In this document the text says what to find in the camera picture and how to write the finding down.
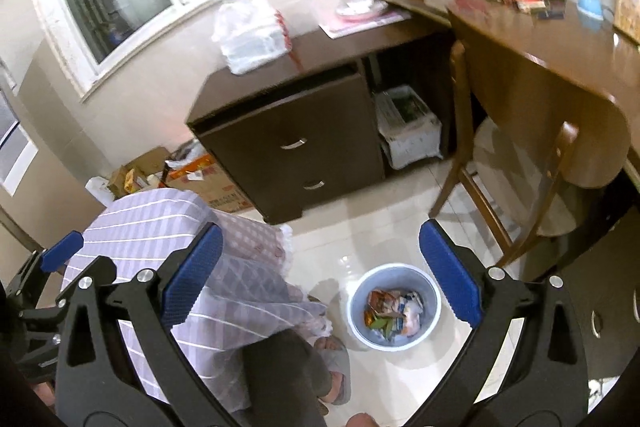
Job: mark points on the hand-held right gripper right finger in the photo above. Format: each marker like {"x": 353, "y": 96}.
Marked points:
{"x": 450, "y": 277}

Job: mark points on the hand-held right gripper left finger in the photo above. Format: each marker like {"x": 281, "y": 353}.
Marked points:
{"x": 192, "y": 277}

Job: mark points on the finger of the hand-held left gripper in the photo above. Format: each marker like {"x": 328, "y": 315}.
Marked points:
{"x": 62, "y": 252}

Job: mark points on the heap of wrappers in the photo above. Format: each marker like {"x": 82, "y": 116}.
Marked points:
{"x": 395, "y": 314}

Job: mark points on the blue trash bin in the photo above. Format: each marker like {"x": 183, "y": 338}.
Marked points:
{"x": 359, "y": 307}

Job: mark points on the person's right hand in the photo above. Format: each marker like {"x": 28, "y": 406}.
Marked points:
{"x": 360, "y": 421}

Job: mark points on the small white plastic bag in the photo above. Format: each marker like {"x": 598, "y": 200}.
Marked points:
{"x": 99, "y": 191}

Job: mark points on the grey checked tablecloth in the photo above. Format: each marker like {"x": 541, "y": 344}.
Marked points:
{"x": 140, "y": 222}

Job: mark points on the cardboard boxes on floor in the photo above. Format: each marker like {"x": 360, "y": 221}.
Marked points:
{"x": 215, "y": 182}

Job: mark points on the brown cardboard box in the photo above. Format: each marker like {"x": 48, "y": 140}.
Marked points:
{"x": 137, "y": 172}

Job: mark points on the wooden chair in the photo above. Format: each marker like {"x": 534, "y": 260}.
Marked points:
{"x": 520, "y": 187}

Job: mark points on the black plastic bag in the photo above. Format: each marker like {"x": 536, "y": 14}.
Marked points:
{"x": 187, "y": 153}

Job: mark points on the person's trousered leg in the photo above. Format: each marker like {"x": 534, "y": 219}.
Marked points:
{"x": 285, "y": 372}

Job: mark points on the grey slipper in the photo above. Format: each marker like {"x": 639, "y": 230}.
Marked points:
{"x": 337, "y": 367}

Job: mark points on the white box with newspapers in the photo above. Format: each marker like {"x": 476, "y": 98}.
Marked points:
{"x": 410, "y": 127}

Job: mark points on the dark brown drawer cabinet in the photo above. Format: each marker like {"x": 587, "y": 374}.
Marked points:
{"x": 300, "y": 117}

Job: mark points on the brown wooden desk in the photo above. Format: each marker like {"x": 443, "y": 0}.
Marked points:
{"x": 550, "y": 57}

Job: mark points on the large white plastic bag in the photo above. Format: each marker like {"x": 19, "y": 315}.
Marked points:
{"x": 252, "y": 32}

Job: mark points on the stack of small colourful boxes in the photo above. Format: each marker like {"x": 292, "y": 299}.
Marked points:
{"x": 525, "y": 3}

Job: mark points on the white dishes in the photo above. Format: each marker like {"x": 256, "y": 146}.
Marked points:
{"x": 360, "y": 4}

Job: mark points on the picture frame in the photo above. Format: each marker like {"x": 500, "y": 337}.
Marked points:
{"x": 627, "y": 9}

